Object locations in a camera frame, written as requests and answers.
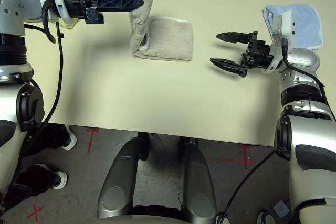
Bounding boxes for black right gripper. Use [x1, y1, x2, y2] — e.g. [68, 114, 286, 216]
[209, 31, 274, 78]

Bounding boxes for beige towel with white trim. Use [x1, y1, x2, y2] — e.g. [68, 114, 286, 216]
[128, 0, 194, 62]

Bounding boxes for folded green towel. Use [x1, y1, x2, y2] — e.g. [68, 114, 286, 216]
[59, 0, 78, 29]

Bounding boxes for folded blue towel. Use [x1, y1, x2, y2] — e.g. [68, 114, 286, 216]
[263, 3, 324, 51]

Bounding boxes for grey robot right leg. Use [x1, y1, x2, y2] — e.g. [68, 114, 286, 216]
[181, 137, 217, 223]

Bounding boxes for white black bystander sneaker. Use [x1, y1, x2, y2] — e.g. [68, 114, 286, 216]
[49, 170, 68, 190]
[62, 125, 78, 151]

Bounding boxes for black trousered bystander leg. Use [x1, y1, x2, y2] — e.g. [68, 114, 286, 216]
[25, 124, 69, 151]
[0, 164, 57, 210]

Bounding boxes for small grey-blue floor device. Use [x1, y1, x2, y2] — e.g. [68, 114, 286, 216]
[272, 200, 290, 217]

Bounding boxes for white shoe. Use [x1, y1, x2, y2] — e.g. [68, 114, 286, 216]
[215, 212, 229, 224]

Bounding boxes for patterned dark shoe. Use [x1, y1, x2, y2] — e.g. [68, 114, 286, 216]
[257, 209, 276, 224]

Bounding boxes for robot waist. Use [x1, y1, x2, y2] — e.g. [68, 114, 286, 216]
[98, 204, 195, 224]

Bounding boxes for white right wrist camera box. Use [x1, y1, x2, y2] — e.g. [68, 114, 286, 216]
[262, 10, 300, 74]

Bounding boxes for black left camera cable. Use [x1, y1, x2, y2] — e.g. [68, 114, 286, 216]
[22, 6, 65, 156]

